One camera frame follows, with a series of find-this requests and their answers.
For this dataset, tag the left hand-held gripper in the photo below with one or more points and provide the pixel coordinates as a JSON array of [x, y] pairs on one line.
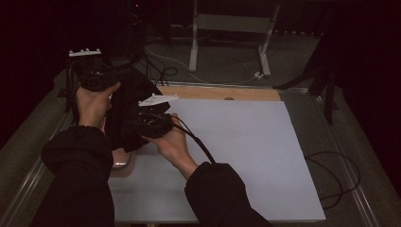
[[94, 75]]

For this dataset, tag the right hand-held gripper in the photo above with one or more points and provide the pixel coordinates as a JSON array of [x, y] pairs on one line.
[[154, 124]]

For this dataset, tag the black cloth garment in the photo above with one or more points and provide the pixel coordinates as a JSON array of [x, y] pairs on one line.
[[126, 104]]

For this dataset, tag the pink plastic basket grey rim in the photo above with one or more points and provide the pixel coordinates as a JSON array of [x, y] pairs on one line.
[[121, 159]]

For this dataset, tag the person's right hand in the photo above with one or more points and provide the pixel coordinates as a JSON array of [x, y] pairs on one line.
[[175, 148]]

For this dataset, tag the person's left hand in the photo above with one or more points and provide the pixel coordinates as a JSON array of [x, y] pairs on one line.
[[93, 108]]

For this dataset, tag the dark equipment stand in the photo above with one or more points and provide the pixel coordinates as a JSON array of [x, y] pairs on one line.
[[136, 25]]

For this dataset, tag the white table mat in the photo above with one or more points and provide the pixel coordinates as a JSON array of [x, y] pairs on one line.
[[252, 157]]

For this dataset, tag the white plug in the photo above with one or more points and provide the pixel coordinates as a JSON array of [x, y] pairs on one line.
[[258, 75]]

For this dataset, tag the white metal stand frame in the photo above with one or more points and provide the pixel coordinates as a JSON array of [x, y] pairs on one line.
[[233, 23]]

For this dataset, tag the metal floor rail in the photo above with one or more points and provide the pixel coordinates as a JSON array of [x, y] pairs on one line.
[[283, 88], [23, 192], [354, 189]]

